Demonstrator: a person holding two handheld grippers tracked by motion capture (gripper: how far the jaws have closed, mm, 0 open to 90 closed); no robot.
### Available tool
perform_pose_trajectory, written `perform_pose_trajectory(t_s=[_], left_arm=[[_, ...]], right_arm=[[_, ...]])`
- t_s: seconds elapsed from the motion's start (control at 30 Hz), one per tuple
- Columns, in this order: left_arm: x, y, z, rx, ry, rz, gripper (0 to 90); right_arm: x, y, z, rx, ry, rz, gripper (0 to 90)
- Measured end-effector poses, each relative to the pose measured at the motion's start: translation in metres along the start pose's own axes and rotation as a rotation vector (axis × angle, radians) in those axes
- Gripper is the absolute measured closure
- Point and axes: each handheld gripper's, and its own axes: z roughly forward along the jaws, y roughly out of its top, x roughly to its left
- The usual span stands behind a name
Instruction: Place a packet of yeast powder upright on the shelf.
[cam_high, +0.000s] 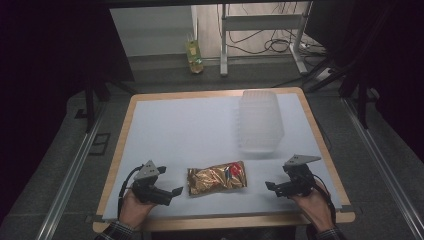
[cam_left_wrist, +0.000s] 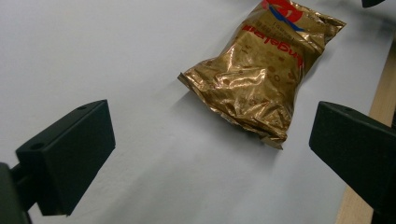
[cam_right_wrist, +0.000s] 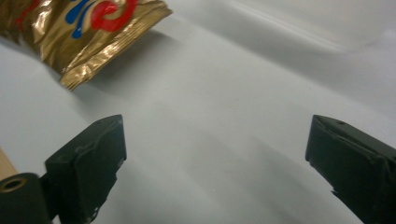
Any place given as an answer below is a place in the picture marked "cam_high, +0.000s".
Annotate yellow drink bottle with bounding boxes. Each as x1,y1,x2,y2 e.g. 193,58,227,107
185,32,205,75

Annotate clear plastic basket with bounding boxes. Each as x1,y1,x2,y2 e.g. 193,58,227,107
236,89,285,155

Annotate person's right hand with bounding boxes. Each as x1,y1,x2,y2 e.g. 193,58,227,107
289,186,335,234

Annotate white metal desk frame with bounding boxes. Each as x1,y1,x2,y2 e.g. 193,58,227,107
219,1,313,77

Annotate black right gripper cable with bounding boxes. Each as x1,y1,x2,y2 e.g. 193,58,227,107
311,173,337,225

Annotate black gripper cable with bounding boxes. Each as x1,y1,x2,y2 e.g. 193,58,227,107
311,173,337,225
116,165,144,219

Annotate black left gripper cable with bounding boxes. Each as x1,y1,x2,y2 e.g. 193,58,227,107
116,165,144,219

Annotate black floor cables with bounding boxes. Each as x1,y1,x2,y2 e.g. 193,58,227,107
216,2,326,58

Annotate dark curtain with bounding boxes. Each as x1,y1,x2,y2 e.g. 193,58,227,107
304,0,424,164
0,0,136,221

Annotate metal floor rail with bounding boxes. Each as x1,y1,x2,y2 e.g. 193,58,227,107
341,97,424,240
34,101,109,240

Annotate golden snack packet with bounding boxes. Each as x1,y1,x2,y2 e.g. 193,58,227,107
186,160,249,197

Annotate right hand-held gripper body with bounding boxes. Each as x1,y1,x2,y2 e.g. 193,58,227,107
279,153,323,199

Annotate wooden table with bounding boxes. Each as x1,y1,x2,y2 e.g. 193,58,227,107
92,86,356,234

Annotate black metal stand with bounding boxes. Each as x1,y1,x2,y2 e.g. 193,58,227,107
304,56,379,130
83,74,138,134

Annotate white table mat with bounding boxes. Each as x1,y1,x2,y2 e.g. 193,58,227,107
101,92,344,221

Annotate person's left hand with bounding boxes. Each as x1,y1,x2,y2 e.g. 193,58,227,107
118,189,158,232

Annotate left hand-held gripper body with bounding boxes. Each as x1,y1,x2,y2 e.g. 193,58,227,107
131,160,175,207

